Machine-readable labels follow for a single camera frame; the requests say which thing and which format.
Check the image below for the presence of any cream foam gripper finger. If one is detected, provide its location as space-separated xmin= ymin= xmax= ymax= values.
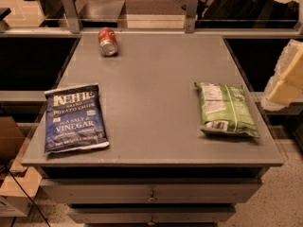
xmin=260 ymin=39 xmax=303 ymax=112

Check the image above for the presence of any green jalapeno chip bag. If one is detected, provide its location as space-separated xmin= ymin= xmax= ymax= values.
xmin=195 ymin=82 xmax=259 ymax=138

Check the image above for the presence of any black bag behind glass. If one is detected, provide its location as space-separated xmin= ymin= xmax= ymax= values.
xmin=196 ymin=0 xmax=299 ymax=28

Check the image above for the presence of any blue Kettle chip bag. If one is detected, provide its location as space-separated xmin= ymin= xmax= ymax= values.
xmin=45 ymin=84 xmax=109 ymax=154

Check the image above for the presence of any upper grey drawer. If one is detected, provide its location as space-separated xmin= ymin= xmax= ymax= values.
xmin=41 ymin=179 xmax=262 ymax=204

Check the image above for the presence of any grey drawer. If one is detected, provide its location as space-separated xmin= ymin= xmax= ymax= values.
xmin=41 ymin=179 xmax=262 ymax=204
xmin=68 ymin=205 xmax=235 ymax=224

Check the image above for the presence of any upper drawer knob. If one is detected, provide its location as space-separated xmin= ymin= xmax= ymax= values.
xmin=147 ymin=190 xmax=157 ymax=202

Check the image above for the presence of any drawer knob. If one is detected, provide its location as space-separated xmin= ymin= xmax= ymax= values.
xmin=147 ymin=217 xmax=156 ymax=226
xmin=147 ymin=190 xmax=157 ymax=202

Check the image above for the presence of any red soda can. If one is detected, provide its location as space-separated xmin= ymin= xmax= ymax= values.
xmin=98 ymin=27 xmax=117 ymax=57

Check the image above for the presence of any lower grey drawer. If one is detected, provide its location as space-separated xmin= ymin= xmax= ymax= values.
xmin=68 ymin=205 xmax=235 ymax=224

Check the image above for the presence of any lower drawer knob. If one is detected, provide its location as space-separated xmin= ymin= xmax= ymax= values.
xmin=147 ymin=217 xmax=156 ymax=226

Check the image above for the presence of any cardboard box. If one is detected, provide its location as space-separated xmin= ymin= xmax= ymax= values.
xmin=0 ymin=116 xmax=42 ymax=217

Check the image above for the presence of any right metal bracket post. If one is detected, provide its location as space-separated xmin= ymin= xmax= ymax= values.
xmin=184 ymin=0 xmax=198 ymax=33

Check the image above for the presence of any metal bracket post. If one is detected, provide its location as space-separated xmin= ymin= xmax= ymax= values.
xmin=184 ymin=0 xmax=198 ymax=33
xmin=62 ymin=0 xmax=81 ymax=33

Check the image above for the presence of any left metal bracket post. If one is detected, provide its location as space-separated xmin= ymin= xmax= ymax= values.
xmin=62 ymin=0 xmax=81 ymax=33

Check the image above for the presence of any black cable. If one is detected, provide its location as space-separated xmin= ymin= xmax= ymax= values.
xmin=0 ymin=156 xmax=51 ymax=227

